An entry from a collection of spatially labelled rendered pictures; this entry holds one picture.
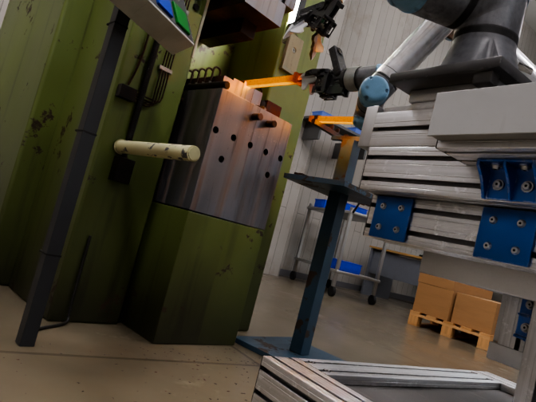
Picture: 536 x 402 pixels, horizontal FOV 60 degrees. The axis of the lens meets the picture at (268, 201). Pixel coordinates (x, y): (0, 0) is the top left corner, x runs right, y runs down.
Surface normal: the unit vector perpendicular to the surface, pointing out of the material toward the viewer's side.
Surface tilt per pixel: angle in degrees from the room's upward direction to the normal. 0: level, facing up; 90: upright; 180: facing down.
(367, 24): 90
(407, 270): 90
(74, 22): 90
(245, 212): 90
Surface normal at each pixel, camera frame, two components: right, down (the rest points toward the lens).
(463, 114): -0.78, -0.25
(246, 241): 0.69, 0.13
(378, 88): -0.13, -0.11
